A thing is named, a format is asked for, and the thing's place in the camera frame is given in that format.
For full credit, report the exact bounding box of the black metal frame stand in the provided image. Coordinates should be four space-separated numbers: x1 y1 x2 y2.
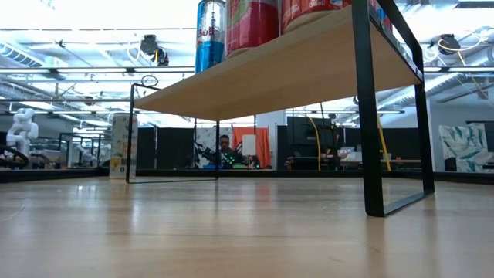
57 132 106 169

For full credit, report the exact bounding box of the silver red raspberry lime can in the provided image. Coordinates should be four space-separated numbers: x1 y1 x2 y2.
225 0 281 59

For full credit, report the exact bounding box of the yellow cable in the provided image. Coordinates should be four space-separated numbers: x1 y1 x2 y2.
374 114 392 172
307 117 322 171

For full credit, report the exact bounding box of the black partition screen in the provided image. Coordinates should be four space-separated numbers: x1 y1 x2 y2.
134 115 494 171

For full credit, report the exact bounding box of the white board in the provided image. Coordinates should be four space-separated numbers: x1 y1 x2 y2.
242 134 257 158

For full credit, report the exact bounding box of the grey white patterned sheet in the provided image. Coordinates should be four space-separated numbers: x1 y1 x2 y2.
438 122 492 173
195 127 233 169

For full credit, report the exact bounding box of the black hanging camera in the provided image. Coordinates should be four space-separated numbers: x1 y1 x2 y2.
139 33 170 66
438 33 461 56

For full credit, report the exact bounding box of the slim silver can blue tab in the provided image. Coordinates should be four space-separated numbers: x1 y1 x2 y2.
195 0 228 74

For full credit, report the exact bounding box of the orange cloth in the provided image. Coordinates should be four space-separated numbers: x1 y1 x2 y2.
231 126 272 169

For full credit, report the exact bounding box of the brown wooden desk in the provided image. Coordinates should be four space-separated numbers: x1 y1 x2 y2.
339 157 421 171

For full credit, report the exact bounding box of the slim silver can black lid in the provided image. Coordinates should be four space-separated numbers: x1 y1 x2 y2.
109 113 139 180

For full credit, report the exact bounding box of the person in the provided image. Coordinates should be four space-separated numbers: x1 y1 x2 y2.
218 134 242 170

